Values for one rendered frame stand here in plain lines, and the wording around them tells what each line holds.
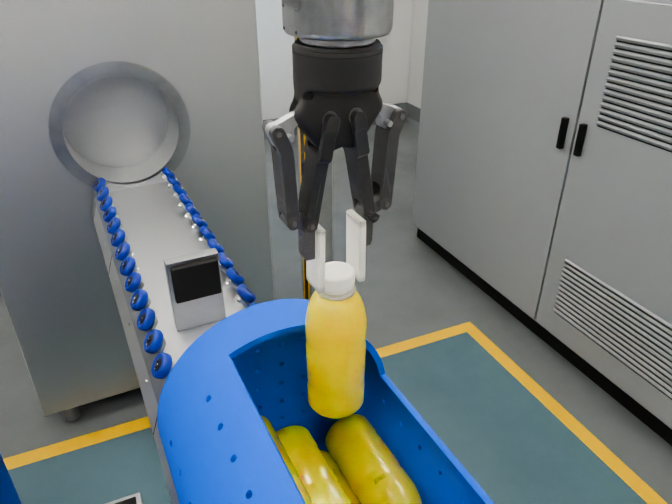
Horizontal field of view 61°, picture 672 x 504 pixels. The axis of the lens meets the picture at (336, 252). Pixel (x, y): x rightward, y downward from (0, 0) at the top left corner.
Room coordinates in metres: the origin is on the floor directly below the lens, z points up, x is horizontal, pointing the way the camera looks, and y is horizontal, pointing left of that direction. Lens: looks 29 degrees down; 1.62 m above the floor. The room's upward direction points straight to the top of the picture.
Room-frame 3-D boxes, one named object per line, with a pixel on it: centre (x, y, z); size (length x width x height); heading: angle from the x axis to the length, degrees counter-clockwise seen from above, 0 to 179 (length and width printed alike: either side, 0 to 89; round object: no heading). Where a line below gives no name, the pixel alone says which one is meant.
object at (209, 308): (0.92, 0.27, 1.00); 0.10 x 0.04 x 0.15; 116
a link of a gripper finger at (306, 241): (0.47, 0.04, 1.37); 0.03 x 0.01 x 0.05; 117
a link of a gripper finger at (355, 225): (0.50, -0.02, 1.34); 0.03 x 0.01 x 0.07; 27
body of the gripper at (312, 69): (0.49, 0.00, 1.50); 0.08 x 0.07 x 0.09; 117
